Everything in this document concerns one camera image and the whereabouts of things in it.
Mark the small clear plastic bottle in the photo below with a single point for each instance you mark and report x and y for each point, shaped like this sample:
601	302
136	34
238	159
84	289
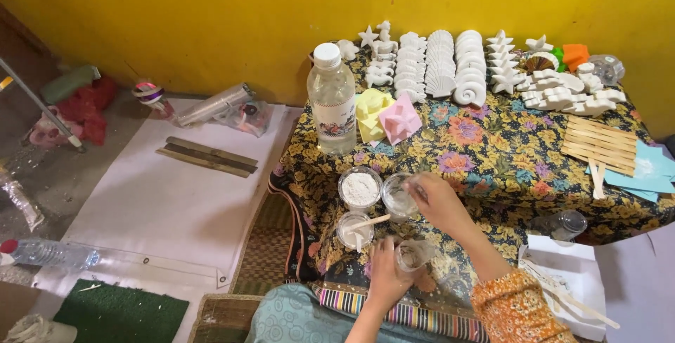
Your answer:
561	225

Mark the pink plastic item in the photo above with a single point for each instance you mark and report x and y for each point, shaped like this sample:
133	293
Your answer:
47	132

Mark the clear bag of supplies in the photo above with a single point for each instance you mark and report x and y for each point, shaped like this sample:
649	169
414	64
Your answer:
248	116

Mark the clear plastic cup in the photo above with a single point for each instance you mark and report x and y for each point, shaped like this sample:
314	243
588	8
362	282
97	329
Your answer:
416	253

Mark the floral tablecloth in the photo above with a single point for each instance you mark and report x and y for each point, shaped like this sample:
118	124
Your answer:
490	153

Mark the person's left hand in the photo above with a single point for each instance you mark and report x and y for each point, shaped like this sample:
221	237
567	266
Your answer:
385	279

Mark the white sack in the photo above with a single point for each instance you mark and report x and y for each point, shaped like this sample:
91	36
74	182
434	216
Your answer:
37	331

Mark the red-capped water bottle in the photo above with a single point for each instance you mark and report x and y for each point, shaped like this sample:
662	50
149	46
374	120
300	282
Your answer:
50	253

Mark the pile of white plaster pieces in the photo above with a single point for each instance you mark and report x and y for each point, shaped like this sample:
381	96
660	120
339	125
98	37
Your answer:
569	95

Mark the green cloth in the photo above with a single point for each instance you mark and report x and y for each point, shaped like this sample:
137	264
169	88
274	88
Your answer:
68	83

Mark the purple ribbon spool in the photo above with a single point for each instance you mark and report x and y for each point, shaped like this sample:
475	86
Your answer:
150	98

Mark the orange silicone mold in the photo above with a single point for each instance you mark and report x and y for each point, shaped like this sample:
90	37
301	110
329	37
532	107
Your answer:
575	55

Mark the bamboo strip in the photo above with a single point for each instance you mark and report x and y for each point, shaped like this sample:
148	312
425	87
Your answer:
211	150
211	158
200	162

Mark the grey metal pole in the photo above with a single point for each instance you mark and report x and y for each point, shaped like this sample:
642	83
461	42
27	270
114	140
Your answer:
39	103

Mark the white floor sheet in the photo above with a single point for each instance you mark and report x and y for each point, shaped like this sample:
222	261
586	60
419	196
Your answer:
168	211

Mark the brown fan-shaped shell mold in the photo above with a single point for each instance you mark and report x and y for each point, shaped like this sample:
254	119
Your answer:
539	63

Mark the pink star silicone mold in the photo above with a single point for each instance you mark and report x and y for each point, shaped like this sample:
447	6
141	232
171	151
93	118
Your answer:
401	119

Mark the white plaster starfish figure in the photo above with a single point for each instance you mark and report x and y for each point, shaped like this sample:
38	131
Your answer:
538	44

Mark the person's right hand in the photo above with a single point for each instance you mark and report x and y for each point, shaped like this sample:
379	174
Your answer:
443	206

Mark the person's teal patterned garment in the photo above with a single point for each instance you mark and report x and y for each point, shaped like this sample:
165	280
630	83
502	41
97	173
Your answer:
295	316

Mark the green turf mat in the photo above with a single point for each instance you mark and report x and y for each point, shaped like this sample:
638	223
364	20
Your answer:
121	314

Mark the person's right fingers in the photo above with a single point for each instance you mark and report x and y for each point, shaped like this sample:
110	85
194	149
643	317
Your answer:
422	187

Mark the row of white scallop shells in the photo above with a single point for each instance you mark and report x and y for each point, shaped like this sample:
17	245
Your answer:
440	66

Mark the white plaster star figure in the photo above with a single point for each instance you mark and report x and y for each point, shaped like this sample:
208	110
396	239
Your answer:
368	36

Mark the long wooden stick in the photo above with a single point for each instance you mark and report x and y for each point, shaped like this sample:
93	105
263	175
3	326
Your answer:
580	305

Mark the small white plaster turtle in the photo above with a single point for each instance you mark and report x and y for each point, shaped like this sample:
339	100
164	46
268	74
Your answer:
347	49

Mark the red mesh bag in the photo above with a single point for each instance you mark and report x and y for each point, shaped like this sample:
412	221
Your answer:
87	111

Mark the bundle of wooden craft sticks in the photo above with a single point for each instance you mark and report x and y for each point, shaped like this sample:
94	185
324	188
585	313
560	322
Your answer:
598	145

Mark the row of white plaster stars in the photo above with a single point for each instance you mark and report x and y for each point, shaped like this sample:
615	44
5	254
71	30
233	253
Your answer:
502	63

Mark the striped cloth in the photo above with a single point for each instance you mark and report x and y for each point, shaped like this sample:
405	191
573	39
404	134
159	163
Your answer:
401	314

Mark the clear cup of white powder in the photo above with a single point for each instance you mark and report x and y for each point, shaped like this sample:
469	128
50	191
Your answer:
360	189

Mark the woven straw mat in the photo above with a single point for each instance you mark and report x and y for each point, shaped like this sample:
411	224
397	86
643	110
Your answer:
263	248

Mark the clear plastic container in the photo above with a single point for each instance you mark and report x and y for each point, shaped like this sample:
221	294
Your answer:
607	69

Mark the white-capped clear water bottle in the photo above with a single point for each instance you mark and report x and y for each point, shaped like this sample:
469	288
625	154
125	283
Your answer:
332	100

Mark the crumpled clear plastic bag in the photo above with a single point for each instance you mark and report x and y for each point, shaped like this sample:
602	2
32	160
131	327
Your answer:
21	203

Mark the white paper bag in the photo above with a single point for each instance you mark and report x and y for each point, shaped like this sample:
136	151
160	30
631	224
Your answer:
572	274

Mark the loose wooden craft stick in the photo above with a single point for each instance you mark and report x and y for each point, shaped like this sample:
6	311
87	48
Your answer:
595	179
601	177

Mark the blue paper sheets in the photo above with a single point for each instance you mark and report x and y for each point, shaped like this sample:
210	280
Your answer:
651	174

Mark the large white paper sheet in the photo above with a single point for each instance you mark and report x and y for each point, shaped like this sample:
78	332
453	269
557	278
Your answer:
641	285

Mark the row of white spiral shells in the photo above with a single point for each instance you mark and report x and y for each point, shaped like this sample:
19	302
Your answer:
469	71

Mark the roll of clear plastic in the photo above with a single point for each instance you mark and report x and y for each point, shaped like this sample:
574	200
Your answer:
213	104

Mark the green silicone mold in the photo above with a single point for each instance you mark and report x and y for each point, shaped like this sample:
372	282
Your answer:
559	59

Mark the wooden stirring stick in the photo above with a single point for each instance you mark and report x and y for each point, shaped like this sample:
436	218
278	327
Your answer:
372	220

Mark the yellow silicone mold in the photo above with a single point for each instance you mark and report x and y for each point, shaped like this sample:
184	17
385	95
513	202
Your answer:
369	113

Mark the small cup of white paste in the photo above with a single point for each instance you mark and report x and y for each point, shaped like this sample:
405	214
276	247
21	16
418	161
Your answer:
352	235

